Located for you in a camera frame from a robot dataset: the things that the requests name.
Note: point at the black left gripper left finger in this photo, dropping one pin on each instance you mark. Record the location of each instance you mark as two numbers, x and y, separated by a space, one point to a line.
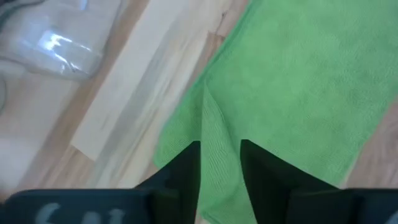
180 183

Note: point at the bright green microfiber towel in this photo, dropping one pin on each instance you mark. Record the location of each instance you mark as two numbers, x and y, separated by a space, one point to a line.
295 77

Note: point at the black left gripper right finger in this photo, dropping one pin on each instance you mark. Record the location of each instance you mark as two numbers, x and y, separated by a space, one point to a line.
267 183

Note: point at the clear plastic bin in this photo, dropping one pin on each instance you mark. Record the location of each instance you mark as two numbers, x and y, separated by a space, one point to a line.
62 40

